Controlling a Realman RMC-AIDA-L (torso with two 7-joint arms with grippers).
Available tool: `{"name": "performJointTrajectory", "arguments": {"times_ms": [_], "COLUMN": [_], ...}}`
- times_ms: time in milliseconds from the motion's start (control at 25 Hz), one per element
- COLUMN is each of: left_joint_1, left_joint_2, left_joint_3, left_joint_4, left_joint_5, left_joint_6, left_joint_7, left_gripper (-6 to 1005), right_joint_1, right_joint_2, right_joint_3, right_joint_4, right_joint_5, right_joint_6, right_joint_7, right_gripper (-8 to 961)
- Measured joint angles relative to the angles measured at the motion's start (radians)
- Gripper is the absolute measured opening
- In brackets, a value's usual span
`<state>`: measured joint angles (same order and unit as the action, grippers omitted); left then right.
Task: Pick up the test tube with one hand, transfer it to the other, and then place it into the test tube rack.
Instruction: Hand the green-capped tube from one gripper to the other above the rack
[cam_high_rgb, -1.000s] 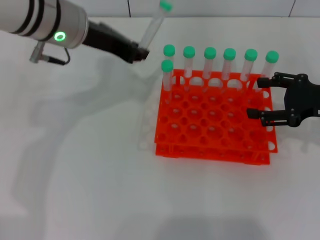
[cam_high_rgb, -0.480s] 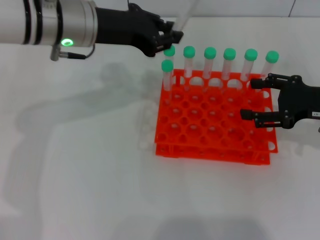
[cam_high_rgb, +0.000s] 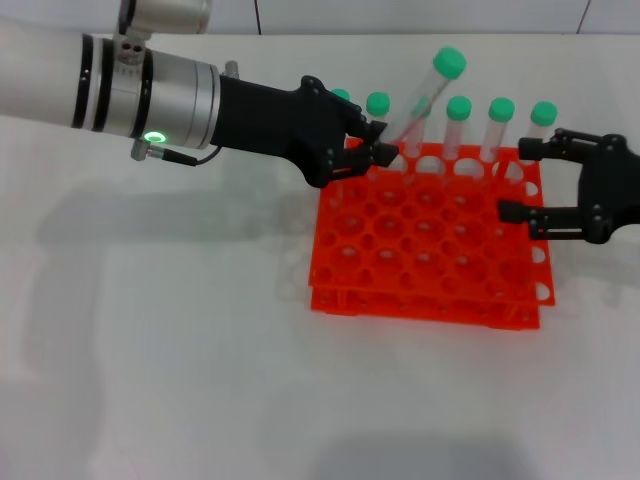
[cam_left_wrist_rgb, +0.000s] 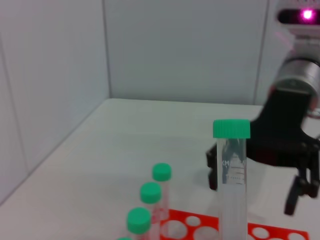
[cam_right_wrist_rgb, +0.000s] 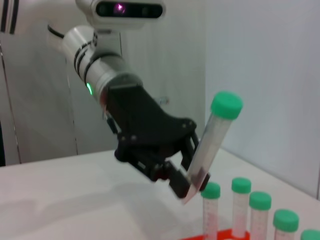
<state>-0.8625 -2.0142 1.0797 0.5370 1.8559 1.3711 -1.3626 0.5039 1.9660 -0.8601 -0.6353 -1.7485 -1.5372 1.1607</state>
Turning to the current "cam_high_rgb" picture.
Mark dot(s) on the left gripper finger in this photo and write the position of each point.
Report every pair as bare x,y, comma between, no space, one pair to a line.
376,129
384,155

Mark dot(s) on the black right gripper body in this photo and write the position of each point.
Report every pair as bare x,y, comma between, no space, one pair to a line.
612,190

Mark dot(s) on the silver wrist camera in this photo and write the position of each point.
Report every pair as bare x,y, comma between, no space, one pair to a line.
170,15

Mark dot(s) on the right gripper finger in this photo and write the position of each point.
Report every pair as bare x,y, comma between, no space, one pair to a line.
515,211
535,149

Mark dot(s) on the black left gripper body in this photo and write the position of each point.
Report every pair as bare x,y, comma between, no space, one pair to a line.
270,120

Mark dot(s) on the orange test tube rack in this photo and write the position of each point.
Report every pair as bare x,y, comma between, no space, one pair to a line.
450,320

